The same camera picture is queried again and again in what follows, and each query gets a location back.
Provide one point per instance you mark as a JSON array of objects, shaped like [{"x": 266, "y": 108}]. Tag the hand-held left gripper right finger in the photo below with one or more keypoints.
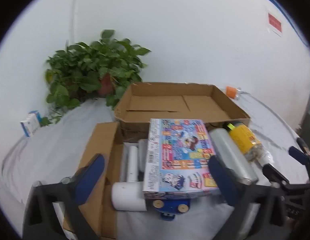
[{"x": 221, "y": 180}]

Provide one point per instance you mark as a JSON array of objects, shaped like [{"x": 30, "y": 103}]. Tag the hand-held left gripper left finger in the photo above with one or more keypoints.
[{"x": 91, "y": 177}]

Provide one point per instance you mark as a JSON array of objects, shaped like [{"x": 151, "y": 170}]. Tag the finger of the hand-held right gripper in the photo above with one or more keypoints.
[
  {"x": 296, "y": 152},
  {"x": 274, "y": 173}
]

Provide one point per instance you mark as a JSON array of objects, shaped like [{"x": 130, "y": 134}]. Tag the silver metal can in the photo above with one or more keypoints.
[{"x": 230, "y": 152}]

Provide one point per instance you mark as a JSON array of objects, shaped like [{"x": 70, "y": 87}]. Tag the brown cardboard box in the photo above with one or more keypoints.
[{"x": 99, "y": 142}]

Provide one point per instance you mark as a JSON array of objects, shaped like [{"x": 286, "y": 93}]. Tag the yellow label clear jar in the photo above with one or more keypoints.
[{"x": 242, "y": 137}]

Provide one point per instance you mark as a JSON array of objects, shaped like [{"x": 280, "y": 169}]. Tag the colourful printed cartoon box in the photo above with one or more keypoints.
[{"x": 177, "y": 155}]

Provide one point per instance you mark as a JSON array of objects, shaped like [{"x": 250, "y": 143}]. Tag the blue toy car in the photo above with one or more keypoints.
[{"x": 170, "y": 206}]

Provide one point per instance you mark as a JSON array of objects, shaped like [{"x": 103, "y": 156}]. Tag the large cardboard box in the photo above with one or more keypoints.
[{"x": 157, "y": 102}]

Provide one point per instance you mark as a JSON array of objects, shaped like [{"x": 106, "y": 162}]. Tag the white table cloth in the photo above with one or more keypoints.
[{"x": 57, "y": 142}]

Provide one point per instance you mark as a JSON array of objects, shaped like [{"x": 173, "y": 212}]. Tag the small blue white carton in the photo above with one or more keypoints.
[{"x": 31, "y": 125}]

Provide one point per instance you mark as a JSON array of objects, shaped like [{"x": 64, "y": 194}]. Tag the orange and clear plastic container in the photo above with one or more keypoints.
[{"x": 231, "y": 92}]

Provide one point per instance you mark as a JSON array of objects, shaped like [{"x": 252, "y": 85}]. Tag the potted green plant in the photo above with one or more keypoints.
[{"x": 94, "y": 62}]

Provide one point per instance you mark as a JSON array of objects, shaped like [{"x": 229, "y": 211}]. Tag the red wall sign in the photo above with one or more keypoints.
[{"x": 274, "y": 22}]

